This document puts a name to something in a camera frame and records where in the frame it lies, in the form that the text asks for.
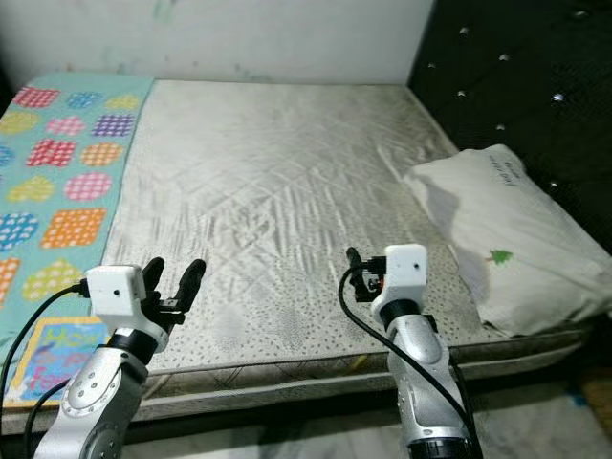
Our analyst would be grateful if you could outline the yellow blue children's book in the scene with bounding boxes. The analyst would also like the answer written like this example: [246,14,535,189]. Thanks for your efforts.
[3,316,111,410]

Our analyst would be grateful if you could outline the white pillow green tree print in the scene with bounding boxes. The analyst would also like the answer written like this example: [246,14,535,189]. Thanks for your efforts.
[402,145,612,338]

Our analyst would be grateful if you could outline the grey quilted mattress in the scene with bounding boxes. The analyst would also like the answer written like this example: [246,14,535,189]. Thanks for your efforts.
[0,78,603,436]

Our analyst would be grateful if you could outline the teal blanket coloured hearts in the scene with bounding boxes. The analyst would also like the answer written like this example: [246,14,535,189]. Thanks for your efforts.
[0,72,156,383]

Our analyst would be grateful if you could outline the black tufted bed headboard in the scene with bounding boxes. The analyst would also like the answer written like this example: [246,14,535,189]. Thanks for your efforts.
[406,0,612,230]

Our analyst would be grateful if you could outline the brown woven floor mat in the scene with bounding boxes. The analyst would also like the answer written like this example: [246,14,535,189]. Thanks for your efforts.
[577,378,612,446]

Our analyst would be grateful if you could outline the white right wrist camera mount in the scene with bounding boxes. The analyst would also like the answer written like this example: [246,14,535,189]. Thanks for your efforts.
[378,244,429,305]

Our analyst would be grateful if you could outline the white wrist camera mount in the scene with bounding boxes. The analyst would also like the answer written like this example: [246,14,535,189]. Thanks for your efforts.
[86,266,146,331]
[378,244,429,305]

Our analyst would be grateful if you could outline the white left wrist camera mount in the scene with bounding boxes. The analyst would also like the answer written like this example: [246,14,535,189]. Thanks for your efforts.
[86,266,146,331]

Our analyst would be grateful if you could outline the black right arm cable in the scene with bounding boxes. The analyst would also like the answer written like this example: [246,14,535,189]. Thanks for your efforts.
[339,268,484,450]

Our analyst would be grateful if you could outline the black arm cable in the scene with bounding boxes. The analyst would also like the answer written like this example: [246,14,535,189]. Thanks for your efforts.
[339,268,484,450]
[0,280,92,459]

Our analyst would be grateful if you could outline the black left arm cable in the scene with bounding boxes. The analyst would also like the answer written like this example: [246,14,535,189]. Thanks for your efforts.
[0,280,92,459]

